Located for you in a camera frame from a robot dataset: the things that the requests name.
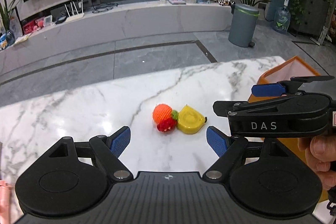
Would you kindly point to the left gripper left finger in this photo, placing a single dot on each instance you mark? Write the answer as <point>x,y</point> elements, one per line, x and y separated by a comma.
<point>107,150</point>

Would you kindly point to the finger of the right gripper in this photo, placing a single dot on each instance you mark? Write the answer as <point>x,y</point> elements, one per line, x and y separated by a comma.
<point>268,90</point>

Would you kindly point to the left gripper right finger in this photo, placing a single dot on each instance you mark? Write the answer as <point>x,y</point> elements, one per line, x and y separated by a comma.
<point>229,150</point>

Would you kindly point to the person right hand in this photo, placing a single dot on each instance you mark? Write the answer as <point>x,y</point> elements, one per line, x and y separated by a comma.
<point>319,154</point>

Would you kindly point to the yellow tape measure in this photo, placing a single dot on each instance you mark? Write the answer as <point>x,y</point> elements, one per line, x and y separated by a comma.
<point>190,121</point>

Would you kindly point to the orange red crochet fruit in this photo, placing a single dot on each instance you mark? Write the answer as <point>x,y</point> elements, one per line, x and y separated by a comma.
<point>165,118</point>

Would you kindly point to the grey trash bin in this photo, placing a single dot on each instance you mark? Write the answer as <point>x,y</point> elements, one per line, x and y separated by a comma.
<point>243,25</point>

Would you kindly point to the water bottle jug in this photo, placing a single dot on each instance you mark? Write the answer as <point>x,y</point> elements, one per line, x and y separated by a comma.
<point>282,18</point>

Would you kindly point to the white tv cabinet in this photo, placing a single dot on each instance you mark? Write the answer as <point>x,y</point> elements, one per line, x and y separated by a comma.
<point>122,22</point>

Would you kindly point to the white wifi router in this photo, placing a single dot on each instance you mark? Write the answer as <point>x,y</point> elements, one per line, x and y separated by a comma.
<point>74,11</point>

